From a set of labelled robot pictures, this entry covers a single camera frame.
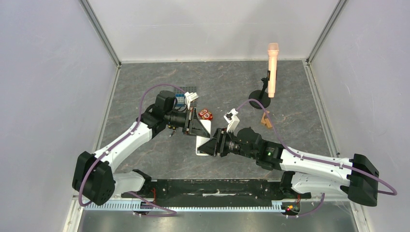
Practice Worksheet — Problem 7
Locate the grey lego baseplate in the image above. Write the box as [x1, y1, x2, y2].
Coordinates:
[174, 86, 198, 97]

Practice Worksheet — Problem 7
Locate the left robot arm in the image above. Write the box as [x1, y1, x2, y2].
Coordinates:
[72, 90, 211, 205]

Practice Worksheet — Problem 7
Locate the white remote control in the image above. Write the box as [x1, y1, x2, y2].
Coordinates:
[195, 119, 211, 156]

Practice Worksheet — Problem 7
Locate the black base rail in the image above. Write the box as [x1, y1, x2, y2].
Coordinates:
[137, 179, 311, 207]

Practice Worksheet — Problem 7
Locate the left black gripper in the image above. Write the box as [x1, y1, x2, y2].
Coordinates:
[164, 107, 209, 138]

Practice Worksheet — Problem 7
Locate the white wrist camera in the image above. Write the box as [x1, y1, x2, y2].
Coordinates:
[184, 92, 199, 108]
[224, 108, 240, 132]

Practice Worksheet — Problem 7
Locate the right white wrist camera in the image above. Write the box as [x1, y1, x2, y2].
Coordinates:
[224, 108, 240, 132]

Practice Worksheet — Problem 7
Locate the brown wooden block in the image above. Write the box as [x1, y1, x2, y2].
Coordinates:
[265, 119, 273, 129]
[261, 112, 268, 126]

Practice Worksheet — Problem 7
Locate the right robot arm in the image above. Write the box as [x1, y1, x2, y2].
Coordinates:
[196, 128, 379, 207]

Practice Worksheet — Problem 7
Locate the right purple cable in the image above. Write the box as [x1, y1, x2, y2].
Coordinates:
[235, 98, 398, 196]

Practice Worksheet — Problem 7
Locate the purple cable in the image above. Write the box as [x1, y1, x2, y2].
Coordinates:
[78, 84, 187, 207]
[235, 98, 398, 196]

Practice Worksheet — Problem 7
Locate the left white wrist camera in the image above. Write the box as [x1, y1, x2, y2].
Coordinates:
[184, 92, 199, 108]

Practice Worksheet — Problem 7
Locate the red owl toy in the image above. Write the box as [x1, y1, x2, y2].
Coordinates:
[198, 108, 213, 121]

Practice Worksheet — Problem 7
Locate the blue grey lego brick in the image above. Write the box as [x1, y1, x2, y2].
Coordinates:
[176, 93, 185, 107]

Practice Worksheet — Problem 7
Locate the black microphone stand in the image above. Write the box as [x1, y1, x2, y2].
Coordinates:
[249, 71, 271, 108]

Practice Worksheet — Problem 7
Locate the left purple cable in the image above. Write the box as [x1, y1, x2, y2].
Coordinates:
[78, 84, 187, 207]

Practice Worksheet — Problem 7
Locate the white cable duct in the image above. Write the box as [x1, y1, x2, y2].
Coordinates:
[85, 199, 292, 213]

